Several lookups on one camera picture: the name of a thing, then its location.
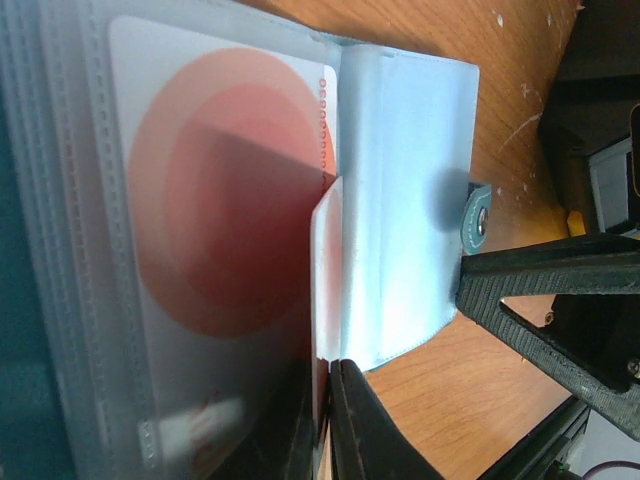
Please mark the red white credit card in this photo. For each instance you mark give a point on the red white credit card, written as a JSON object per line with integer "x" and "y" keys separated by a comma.
{"x": 227, "y": 148}

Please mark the black card bin left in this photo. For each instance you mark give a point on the black card bin left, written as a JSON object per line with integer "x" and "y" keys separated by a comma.
{"x": 589, "y": 130}

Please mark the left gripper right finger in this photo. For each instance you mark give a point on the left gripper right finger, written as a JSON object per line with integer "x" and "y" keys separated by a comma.
{"x": 365, "y": 441}

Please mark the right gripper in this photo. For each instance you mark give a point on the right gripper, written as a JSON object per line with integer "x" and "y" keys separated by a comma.
{"x": 571, "y": 308}

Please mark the teal card holder wallet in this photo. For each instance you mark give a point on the teal card holder wallet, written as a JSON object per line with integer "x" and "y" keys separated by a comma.
{"x": 403, "y": 143}

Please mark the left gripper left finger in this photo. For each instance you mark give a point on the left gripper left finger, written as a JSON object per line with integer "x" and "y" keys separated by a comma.
{"x": 280, "y": 444}

